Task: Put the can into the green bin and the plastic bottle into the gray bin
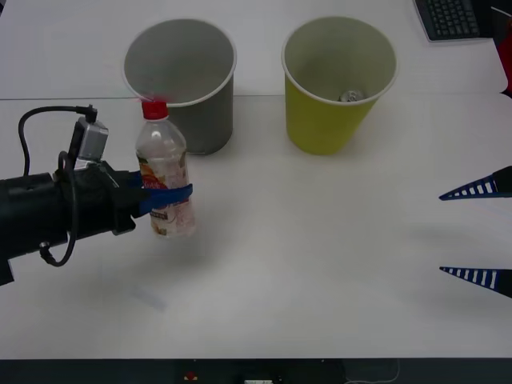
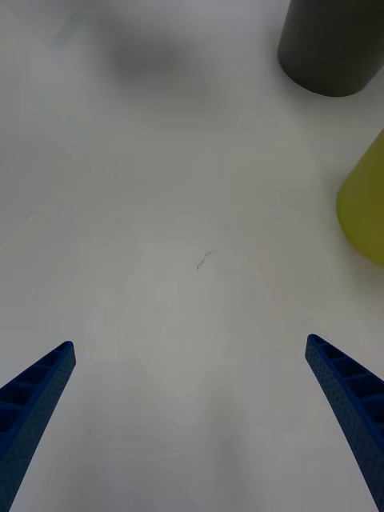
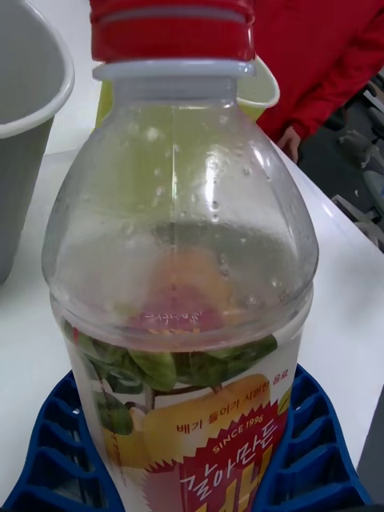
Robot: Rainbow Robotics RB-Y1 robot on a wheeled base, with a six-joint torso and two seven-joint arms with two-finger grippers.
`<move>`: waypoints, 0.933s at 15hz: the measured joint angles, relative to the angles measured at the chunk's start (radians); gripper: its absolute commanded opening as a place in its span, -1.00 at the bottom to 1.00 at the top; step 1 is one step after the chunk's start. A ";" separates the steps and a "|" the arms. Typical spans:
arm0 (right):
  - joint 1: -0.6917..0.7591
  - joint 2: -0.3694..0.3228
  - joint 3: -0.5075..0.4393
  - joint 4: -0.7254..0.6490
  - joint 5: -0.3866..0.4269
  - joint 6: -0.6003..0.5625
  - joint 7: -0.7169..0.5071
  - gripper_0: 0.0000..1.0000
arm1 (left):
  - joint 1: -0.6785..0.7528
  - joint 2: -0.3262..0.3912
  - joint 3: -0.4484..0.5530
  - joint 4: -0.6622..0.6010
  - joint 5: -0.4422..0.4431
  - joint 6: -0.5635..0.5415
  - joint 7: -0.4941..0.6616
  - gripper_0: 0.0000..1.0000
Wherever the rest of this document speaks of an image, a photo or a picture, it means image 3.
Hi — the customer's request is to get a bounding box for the person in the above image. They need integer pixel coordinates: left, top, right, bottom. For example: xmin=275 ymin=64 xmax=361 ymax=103
xmin=253 ymin=0 xmax=384 ymax=164

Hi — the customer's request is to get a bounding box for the grey plastic bin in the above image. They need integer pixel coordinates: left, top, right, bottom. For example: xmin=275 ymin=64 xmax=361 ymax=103
xmin=0 ymin=0 xmax=76 ymax=285

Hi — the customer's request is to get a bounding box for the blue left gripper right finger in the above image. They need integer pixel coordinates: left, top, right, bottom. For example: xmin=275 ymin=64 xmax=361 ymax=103
xmin=255 ymin=362 xmax=371 ymax=512

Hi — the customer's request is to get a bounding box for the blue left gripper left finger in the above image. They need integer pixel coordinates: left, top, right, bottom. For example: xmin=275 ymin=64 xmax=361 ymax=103
xmin=0 ymin=368 xmax=118 ymax=512

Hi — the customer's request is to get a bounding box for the clear bottle with red cap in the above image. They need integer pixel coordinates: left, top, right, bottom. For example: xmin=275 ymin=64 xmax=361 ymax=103
xmin=41 ymin=0 xmax=320 ymax=512

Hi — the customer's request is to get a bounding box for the yellow-green plastic bin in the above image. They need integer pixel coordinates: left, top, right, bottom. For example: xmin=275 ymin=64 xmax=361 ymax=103
xmin=92 ymin=54 xmax=281 ymax=135

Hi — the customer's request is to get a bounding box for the person's hand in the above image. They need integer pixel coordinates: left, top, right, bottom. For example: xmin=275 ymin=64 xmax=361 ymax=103
xmin=276 ymin=126 xmax=302 ymax=164

